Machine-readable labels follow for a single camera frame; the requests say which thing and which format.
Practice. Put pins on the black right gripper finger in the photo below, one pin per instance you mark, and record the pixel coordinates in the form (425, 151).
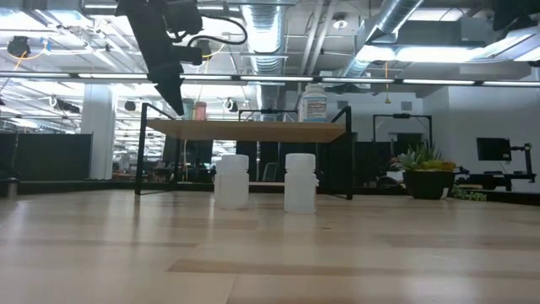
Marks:
(173, 95)

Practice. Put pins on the teal translucent pill bottle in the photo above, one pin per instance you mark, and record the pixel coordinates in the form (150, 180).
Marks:
(189, 110)

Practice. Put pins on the orange translucent pill bottle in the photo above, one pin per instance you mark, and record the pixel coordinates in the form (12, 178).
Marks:
(200, 112)

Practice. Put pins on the small translucent white bottle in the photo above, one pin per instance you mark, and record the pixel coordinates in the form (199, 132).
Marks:
(234, 181)
(300, 186)

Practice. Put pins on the white labelled medicine bottle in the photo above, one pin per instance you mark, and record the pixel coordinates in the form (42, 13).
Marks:
(315, 105)

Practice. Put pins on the wooden shelf with black legs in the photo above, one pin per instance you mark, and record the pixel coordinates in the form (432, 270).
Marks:
(253, 131)

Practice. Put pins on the white building column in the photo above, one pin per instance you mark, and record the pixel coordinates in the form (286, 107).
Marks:
(99, 131)

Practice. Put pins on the grey office chair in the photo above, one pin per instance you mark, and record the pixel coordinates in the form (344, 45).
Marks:
(270, 172)

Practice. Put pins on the black partition panel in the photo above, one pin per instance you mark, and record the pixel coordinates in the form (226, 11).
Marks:
(50, 156)

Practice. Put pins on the round ceiling sensor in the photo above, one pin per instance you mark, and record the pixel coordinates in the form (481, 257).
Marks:
(339, 24)

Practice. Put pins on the grey metal cylinder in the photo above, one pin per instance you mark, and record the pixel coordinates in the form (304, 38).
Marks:
(10, 188)

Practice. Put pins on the person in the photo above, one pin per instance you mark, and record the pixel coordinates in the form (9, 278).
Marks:
(395, 162)

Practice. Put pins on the overhead LED light bar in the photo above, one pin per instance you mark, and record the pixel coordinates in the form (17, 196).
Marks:
(422, 81)

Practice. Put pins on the succulent plant in dark pot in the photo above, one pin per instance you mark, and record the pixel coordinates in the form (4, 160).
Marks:
(428, 186)

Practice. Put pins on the dark computer monitor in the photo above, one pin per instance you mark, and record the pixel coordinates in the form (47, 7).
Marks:
(493, 148)

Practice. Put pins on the black background desk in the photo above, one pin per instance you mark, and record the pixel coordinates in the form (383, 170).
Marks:
(498, 179)

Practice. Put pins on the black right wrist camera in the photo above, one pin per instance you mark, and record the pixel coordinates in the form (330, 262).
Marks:
(187, 55)

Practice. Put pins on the silver spiral air duct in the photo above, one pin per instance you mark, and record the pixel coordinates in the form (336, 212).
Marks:
(396, 14)
(263, 38)

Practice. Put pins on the black aluminium table frame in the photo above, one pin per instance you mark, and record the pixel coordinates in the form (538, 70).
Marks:
(63, 188)

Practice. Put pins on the black metal frame stand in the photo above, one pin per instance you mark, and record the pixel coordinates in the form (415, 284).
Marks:
(401, 115)

